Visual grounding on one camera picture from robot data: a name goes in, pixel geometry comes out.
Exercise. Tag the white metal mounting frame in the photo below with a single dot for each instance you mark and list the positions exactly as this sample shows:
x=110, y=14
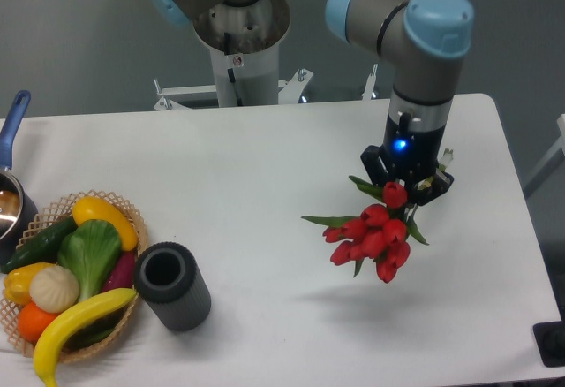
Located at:
x=293, y=91

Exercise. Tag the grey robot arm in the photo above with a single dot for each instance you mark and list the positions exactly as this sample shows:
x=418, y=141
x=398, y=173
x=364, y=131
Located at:
x=426, y=41

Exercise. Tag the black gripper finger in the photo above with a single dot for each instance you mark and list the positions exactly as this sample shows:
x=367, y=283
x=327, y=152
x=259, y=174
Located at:
x=431, y=188
x=378, y=165

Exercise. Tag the green cucumber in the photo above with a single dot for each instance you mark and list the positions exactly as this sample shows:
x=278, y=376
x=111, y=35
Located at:
x=42, y=247

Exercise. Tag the yellow bell pepper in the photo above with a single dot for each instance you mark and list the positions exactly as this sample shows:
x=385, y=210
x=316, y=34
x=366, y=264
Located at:
x=17, y=282

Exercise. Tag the yellow banana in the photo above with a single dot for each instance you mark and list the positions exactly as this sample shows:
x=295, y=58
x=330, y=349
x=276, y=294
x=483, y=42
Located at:
x=75, y=318

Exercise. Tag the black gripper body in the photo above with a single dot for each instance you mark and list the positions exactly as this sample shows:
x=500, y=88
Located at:
x=409, y=155

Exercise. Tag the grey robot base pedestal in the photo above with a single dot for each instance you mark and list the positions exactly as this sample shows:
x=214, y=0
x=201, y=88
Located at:
x=242, y=38

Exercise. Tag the dark grey ribbed vase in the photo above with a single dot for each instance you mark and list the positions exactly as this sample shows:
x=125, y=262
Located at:
x=167, y=277

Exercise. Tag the orange fruit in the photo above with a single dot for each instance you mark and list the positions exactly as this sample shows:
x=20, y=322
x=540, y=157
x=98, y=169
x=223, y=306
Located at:
x=33, y=321

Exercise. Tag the blue handled saucepan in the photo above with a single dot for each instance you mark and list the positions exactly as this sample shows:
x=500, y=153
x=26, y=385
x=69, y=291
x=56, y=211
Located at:
x=17, y=208

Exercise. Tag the black device at table edge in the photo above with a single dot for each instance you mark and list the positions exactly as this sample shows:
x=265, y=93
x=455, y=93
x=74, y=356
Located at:
x=549, y=337

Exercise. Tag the purple eggplant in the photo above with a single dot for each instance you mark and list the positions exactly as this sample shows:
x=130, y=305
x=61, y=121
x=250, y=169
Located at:
x=122, y=274

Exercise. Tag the white stand leg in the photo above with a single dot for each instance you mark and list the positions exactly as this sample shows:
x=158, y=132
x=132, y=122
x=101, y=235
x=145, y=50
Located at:
x=547, y=164

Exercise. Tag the green bok choy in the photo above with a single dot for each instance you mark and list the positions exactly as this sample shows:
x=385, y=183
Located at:
x=90, y=254

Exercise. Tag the woven wicker basket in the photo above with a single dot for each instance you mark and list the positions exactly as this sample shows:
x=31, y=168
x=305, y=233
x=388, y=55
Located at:
x=55, y=212

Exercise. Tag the cream steamed bun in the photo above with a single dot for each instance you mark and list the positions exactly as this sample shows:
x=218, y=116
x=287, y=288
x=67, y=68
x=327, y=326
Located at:
x=54, y=289

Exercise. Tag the red tulip bouquet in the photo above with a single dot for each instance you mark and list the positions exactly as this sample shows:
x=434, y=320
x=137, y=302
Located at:
x=381, y=232

